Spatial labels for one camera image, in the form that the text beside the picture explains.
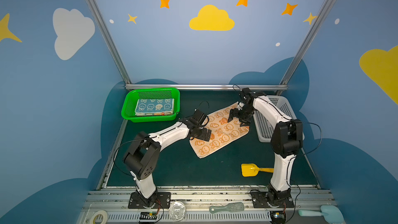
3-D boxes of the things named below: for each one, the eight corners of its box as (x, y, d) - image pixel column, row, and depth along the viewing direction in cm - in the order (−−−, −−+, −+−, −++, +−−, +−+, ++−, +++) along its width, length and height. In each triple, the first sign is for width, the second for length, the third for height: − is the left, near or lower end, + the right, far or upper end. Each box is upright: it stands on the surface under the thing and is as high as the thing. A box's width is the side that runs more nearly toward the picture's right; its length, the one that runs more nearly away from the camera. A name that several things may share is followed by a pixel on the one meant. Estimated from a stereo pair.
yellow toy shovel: (242, 176, 85) (243, 174, 82) (240, 165, 89) (241, 163, 86) (272, 176, 85) (275, 174, 82) (269, 165, 89) (272, 163, 86)
